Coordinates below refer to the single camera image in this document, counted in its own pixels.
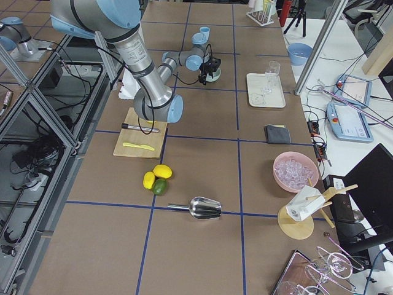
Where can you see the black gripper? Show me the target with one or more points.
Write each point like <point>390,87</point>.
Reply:
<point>209,66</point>

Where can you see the green ceramic bowl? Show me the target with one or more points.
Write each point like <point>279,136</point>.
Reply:
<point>214,76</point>

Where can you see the light blue plastic cup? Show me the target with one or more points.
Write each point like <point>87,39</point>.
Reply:
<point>205,31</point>

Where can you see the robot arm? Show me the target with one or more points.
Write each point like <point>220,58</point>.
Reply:
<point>119,23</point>

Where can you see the blue bowl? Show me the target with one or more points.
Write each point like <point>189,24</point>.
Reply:
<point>299,53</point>

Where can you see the pink bowl with ice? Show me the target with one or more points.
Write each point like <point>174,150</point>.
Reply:
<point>293,170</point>

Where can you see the metal ice scoop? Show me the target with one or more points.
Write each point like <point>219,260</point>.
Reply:
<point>201,208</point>

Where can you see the white bear tray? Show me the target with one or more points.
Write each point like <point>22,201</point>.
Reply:
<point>255,83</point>

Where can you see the clear wine glass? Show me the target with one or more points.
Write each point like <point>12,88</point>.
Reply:
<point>271,75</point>

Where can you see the grey folded cloth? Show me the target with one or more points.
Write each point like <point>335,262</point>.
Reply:
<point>277,134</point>

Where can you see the wooden cutting board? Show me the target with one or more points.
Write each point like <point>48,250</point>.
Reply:
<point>145,133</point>

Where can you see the yellow plastic knife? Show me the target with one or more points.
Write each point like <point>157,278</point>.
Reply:
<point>141,146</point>

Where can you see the red cylinder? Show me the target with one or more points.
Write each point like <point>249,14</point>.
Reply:
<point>284,12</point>

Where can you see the yellow lemon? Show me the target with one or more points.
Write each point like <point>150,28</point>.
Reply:
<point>162,171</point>
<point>148,180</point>

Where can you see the black tripod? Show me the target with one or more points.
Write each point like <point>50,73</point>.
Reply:
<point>299,17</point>

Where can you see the green lime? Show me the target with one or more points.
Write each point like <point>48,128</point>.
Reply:
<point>160,186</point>

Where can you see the near teach pendant tablet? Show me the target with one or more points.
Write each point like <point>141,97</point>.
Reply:
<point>348,124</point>

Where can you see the teach pendant tablet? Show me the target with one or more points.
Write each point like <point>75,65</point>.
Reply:
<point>353,89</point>
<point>348,124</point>

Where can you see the far teach pendant tablet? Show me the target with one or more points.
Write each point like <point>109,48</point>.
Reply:
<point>353,89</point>

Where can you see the white paper carton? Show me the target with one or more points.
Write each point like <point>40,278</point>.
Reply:
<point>305,203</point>

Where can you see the wooden cup stand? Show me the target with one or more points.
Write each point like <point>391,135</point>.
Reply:
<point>303,229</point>

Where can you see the black monitor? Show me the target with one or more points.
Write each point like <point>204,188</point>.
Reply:
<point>373,197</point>

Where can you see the wine glass rack tray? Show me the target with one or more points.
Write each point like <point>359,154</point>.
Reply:
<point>329,273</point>

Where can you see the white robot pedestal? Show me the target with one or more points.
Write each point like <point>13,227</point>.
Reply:
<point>130,86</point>

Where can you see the white wire cup rack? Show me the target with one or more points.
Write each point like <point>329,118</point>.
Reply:
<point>262,11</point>

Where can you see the aluminium frame post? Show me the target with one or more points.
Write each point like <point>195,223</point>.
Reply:
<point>326,30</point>

